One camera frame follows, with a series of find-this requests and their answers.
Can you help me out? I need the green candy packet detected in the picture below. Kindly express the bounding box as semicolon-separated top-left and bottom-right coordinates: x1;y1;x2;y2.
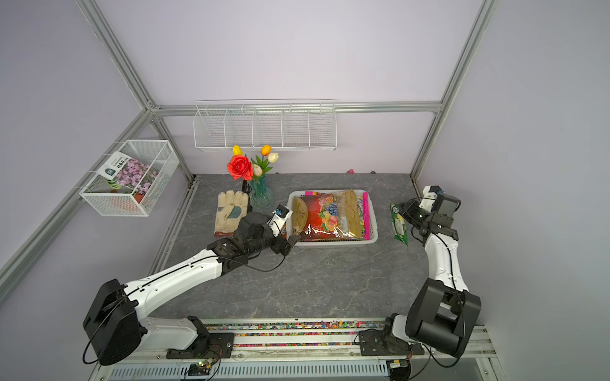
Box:
390;203;408;245

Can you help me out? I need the pink fruit candy bag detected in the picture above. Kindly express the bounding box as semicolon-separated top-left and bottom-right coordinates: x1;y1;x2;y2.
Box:
362;192;371;241

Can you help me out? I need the gold candy bag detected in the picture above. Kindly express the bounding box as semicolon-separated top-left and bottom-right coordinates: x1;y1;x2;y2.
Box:
288;190;365;242

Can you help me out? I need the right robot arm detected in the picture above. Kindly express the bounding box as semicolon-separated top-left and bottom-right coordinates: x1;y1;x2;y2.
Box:
383;194;481;360

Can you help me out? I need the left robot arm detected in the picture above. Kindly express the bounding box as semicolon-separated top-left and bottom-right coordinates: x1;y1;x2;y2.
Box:
83;205;300;366

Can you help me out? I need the cream work glove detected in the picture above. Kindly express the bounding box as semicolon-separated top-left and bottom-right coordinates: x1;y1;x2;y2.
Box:
214;190;249;237

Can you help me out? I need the glass vase with flowers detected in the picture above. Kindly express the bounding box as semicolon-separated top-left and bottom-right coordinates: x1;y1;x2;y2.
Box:
227;144;279;211

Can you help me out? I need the purple flower seed packet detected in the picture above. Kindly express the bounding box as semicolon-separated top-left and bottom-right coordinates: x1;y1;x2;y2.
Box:
96;151;158;196

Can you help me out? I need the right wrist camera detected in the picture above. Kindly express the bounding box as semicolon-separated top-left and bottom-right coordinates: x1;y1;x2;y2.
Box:
419;186;462;217

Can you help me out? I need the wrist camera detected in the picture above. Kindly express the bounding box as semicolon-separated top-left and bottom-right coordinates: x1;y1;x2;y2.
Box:
268;205;292;237
419;186;462;217

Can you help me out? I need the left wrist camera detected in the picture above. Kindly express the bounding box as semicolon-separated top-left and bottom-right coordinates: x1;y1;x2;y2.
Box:
268;205;292;237

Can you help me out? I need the white wire wall shelf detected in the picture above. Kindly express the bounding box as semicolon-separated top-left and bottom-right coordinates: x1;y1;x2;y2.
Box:
193;98;338;151

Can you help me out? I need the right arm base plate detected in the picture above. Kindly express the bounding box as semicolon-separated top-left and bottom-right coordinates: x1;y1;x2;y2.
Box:
353;329;425;357

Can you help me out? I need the aluminium mounting rail frame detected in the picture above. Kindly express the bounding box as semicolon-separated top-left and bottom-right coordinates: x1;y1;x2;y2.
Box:
90;317;505;380

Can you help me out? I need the white wire side basket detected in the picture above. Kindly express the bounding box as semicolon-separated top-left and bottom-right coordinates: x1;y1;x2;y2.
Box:
79;140;180;217

